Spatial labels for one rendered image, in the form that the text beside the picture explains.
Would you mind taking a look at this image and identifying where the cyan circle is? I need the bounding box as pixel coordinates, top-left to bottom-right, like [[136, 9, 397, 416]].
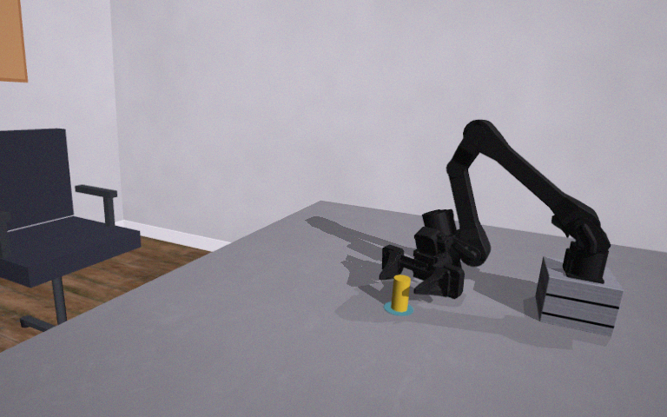
[[384, 301, 413, 316]]

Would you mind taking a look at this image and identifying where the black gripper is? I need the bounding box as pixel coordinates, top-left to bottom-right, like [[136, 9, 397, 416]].
[[380, 244, 465, 299]]

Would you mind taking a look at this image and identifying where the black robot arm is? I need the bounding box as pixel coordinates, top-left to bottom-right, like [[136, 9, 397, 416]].
[[413, 120, 611, 284]]

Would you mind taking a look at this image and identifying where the yellow cylinder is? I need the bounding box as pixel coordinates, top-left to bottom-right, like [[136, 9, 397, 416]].
[[391, 275, 411, 312]]

